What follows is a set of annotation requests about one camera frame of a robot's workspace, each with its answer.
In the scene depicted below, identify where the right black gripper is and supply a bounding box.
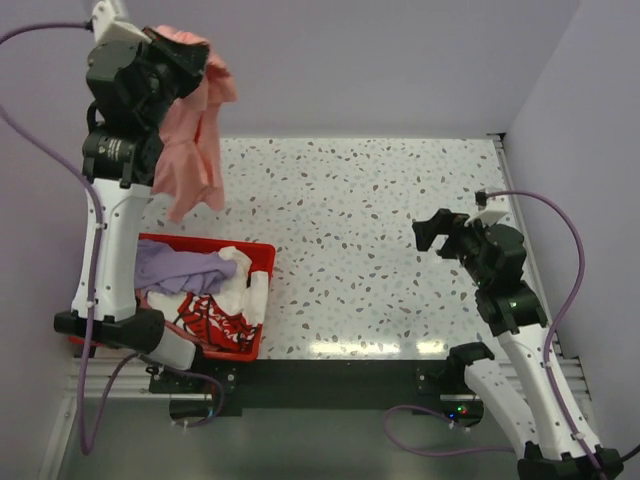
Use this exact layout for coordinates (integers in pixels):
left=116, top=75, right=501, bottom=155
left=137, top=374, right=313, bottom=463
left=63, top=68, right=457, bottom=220
left=412, top=208, right=496, bottom=287

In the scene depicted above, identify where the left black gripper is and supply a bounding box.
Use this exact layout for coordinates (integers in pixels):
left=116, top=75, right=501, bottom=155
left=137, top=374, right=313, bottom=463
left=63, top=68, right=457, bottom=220
left=130, top=26, right=206, bottom=130

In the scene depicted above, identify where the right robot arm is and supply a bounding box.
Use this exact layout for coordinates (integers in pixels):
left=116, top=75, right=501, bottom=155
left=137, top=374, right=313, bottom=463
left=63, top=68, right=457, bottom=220
left=412, top=209, right=624, bottom=479

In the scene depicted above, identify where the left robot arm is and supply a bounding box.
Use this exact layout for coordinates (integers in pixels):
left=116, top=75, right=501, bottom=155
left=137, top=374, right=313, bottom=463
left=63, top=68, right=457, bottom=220
left=54, top=22, right=209, bottom=392

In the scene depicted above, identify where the red plastic bin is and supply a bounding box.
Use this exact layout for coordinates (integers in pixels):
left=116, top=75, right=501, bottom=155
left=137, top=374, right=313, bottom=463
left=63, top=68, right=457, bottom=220
left=54, top=234, right=275, bottom=371

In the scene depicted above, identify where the lavender t shirt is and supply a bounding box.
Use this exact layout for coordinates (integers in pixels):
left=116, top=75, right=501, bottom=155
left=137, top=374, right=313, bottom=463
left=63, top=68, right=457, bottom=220
left=134, top=240, right=237, bottom=295

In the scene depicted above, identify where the white red printed t shirt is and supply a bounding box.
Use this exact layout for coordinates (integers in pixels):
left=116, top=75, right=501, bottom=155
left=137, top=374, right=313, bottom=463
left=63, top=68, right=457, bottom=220
left=136, top=246, right=270, bottom=354

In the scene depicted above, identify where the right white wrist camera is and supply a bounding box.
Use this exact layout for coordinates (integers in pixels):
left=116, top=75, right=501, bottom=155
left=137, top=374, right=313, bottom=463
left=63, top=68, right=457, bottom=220
left=465, top=189, right=510, bottom=227

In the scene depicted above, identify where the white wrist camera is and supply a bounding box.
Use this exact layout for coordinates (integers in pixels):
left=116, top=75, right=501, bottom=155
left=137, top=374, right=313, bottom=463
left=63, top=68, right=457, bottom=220
left=90, top=0, right=150, bottom=44
left=465, top=189, right=510, bottom=227

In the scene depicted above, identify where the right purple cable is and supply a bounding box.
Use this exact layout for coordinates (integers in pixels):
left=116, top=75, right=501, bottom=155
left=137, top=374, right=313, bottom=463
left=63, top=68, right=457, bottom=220
left=383, top=188, right=609, bottom=480

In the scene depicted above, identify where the purple cable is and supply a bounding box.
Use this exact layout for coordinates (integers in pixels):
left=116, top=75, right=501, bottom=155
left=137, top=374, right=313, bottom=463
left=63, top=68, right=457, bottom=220
left=0, top=20, right=144, bottom=457
left=383, top=188, right=609, bottom=480

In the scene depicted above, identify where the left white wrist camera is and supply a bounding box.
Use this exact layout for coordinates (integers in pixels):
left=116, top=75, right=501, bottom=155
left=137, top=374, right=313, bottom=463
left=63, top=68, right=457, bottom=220
left=90, top=0, right=150, bottom=44

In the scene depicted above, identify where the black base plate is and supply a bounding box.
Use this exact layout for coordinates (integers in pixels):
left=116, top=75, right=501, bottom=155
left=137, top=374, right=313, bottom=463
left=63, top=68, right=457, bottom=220
left=146, top=360, right=485, bottom=424

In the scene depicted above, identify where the aluminium frame rail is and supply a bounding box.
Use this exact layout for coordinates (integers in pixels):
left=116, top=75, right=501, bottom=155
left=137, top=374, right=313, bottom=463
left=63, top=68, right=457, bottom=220
left=36, top=350, right=211, bottom=479

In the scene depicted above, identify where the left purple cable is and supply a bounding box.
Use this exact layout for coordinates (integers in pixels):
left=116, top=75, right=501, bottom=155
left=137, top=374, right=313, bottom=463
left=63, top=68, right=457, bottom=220
left=0, top=20, right=144, bottom=457

